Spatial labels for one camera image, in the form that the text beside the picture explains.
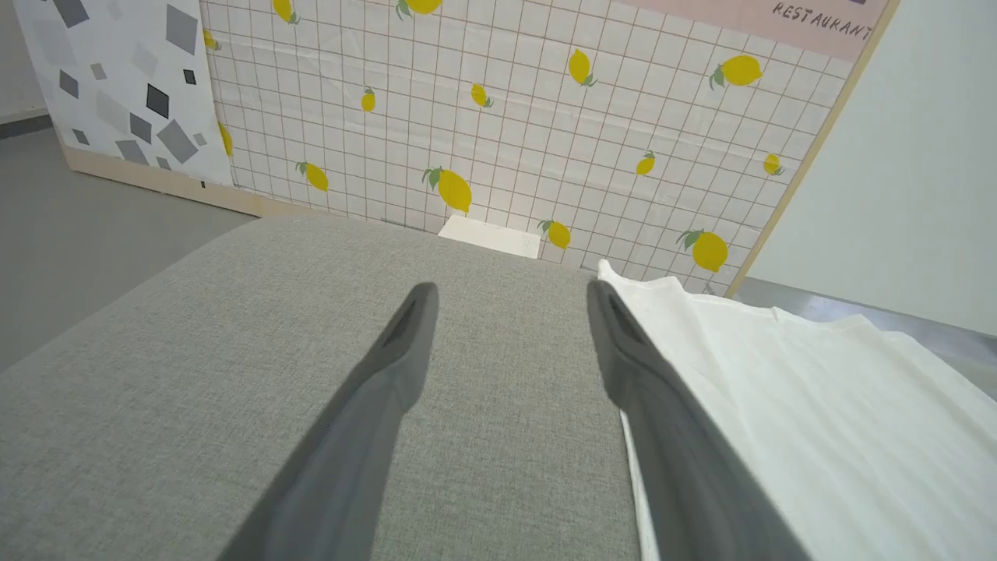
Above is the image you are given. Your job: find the grey terrazzo print panel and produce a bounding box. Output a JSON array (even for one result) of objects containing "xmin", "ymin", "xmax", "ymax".
[{"xmin": 11, "ymin": 0, "xmax": 236, "ymax": 189}]

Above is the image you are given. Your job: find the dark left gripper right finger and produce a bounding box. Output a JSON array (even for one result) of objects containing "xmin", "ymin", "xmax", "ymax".
[{"xmin": 586, "ymin": 278, "xmax": 812, "ymax": 561}]

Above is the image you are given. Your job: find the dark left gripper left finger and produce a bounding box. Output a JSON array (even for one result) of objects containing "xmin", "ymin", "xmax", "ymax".
[{"xmin": 217, "ymin": 281, "xmax": 440, "ymax": 561}]

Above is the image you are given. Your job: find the white t-shirt garment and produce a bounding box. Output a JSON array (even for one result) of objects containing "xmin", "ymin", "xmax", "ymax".
[{"xmin": 597, "ymin": 259, "xmax": 997, "ymax": 561}]

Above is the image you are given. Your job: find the lemon print partition panel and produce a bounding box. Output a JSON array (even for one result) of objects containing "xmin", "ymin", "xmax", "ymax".
[{"xmin": 198, "ymin": 0, "xmax": 903, "ymax": 298}]

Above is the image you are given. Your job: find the pink restaurant poster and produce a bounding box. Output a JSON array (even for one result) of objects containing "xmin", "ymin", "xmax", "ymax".
[{"xmin": 622, "ymin": 0, "xmax": 890, "ymax": 63}]

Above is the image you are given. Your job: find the white box cabinet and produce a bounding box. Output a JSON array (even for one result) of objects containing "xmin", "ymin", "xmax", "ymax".
[{"xmin": 437, "ymin": 213, "xmax": 543, "ymax": 260}]

